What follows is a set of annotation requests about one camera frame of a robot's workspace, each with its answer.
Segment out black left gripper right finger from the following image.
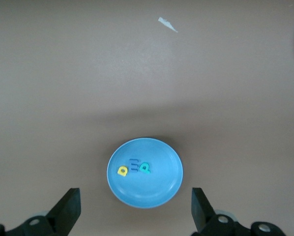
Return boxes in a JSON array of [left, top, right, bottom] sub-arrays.
[[191, 187, 285, 236]]

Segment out yellow foam letter d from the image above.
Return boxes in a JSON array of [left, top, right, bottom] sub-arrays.
[[117, 165, 129, 177]]

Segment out blue plate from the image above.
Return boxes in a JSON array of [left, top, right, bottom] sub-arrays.
[[106, 137, 184, 209]]

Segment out blue foam letter m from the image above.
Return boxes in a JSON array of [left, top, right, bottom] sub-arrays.
[[128, 158, 140, 174]]

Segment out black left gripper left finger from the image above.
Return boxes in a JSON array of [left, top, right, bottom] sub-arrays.
[[0, 187, 82, 236]]

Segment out teal foam letter p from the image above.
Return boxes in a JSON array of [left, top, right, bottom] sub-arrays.
[[139, 162, 151, 175]]

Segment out brown table cover sheet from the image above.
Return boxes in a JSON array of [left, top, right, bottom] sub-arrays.
[[0, 0, 294, 236]]

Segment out small white paper scrap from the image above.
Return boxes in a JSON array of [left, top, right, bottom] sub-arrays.
[[158, 17, 179, 33]]

